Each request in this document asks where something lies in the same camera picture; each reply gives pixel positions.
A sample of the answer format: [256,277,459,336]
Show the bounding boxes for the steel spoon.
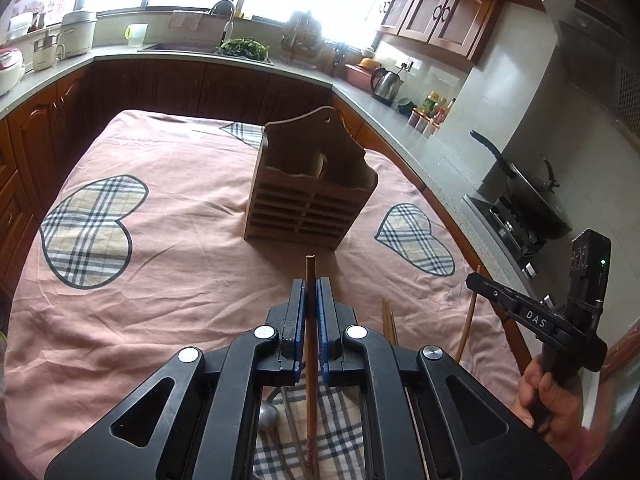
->
[258,392,280,434]

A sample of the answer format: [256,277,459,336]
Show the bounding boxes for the range hood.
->
[541,0,639,134]

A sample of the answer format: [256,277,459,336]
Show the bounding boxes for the condiment bottles group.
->
[408,91,456,136]

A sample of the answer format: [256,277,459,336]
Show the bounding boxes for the red white rice cooker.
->
[0,47,25,96]

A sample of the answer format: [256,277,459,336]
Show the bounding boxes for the pink plastic basin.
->
[344,64,372,93]

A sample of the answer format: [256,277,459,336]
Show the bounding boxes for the wooden utensil holder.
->
[244,106,378,250]

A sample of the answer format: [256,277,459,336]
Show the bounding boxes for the green vegetables in sink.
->
[218,38,268,62]

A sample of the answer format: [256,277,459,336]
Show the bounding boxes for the wall power outlet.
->
[400,60,414,73]

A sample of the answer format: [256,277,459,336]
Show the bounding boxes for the wooden chopstick pair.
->
[382,298,398,346]

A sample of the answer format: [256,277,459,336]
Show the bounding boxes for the curved wooden chopstick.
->
[454,292,477,363]

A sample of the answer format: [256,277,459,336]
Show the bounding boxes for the metal dish rack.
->
[280,11,326,68]

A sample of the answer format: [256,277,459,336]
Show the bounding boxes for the chrome kitchen faucet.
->
[208,0,235,46]

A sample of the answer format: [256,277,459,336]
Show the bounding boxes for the pink tablecloth with hearts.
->
[4,110,520,477]

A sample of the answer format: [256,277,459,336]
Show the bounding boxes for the black wok on stove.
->
[470,130,572,240]

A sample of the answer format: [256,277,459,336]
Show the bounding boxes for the small white electric pot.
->
[32,32,66,72]

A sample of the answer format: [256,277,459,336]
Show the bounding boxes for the gas stove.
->
[463,195,546,280]

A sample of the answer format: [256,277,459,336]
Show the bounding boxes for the person's right hand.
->
[511,354,584,460]

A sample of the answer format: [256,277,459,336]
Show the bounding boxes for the white tall rice cooker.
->
[58,10,96,58]

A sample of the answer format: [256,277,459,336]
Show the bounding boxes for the brown wooden chopstick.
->
[305,255,319,479]

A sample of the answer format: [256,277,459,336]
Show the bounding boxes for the steel electric kettle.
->
[370,67,404,106]

